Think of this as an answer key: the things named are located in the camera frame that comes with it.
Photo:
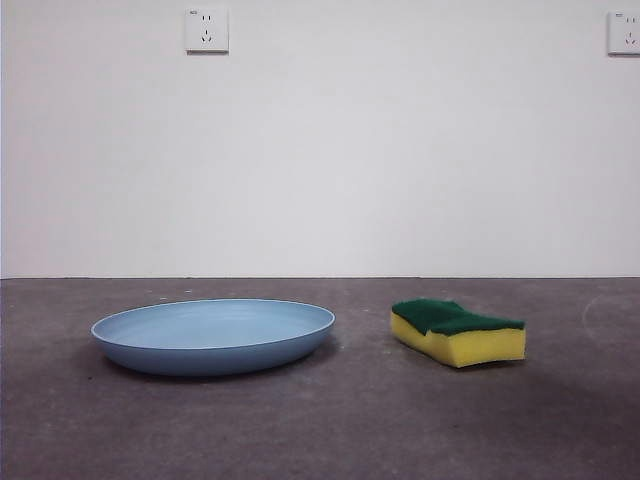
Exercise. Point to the white wall socket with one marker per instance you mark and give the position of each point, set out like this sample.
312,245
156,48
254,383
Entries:
625,32
206,30

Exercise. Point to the yellow sponge with green pad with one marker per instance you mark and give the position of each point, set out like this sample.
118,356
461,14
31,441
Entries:
475,347

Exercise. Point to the blue round plate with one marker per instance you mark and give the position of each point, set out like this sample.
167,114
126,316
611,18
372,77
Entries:
215,335

